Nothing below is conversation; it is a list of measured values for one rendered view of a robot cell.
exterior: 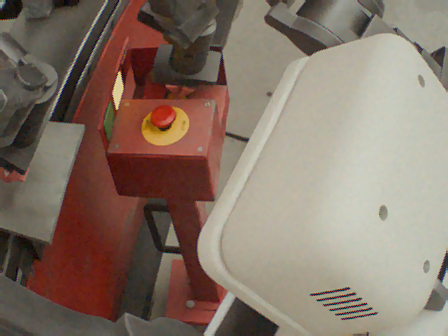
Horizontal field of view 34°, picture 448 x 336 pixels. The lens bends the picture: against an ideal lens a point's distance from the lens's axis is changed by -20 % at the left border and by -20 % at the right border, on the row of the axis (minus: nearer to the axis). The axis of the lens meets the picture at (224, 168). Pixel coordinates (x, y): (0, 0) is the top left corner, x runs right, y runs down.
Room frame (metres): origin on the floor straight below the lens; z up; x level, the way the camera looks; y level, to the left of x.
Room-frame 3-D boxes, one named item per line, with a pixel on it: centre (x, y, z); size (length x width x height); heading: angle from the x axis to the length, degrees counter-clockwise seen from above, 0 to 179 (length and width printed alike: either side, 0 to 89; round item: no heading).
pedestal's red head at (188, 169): (0.87, 0.07, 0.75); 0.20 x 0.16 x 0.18; 166
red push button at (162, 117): (0.82, 0.08, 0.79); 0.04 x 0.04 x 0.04
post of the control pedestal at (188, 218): (0.87, 0.07, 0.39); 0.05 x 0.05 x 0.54; 76
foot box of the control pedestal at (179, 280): (0.86, 0.04, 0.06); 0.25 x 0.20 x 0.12; 76
